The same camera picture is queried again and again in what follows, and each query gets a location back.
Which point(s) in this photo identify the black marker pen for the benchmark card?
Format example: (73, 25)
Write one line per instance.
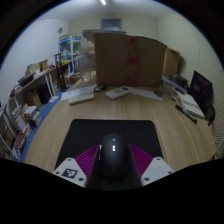
(186, 113)

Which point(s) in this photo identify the grey door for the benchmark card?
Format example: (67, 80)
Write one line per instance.
(111, 24)

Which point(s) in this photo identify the round wall clock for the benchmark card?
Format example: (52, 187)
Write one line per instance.
(60, 30)

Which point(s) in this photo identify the open white book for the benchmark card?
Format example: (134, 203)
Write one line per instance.
(193, 105)

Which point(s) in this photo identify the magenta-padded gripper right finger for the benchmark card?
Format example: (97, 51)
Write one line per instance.
(156, 170)

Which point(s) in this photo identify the ceiling tube light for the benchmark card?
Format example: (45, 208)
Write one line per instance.
(103, 2)

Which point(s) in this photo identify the tall brown cardboard box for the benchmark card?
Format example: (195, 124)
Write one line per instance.
(171, 63)

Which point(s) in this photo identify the blue and white box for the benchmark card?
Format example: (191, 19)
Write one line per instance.
(68, 46)

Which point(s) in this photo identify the black office chair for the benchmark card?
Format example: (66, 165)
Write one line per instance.
(201, 90)

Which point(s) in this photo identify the black computer mouse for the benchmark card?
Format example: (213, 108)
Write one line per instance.
(114, 160)

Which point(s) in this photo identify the black mouse pad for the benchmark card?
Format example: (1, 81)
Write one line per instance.
(110, 128)

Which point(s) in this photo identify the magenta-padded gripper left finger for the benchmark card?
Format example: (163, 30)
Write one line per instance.
(70, 172)

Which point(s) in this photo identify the cluttered shelf unit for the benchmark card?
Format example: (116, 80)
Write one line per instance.
(23, 110)

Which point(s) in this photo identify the clear plastic container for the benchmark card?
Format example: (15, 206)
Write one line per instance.
(86, 68)

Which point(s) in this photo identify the large brown cardboard box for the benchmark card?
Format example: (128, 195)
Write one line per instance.
(116, 61)

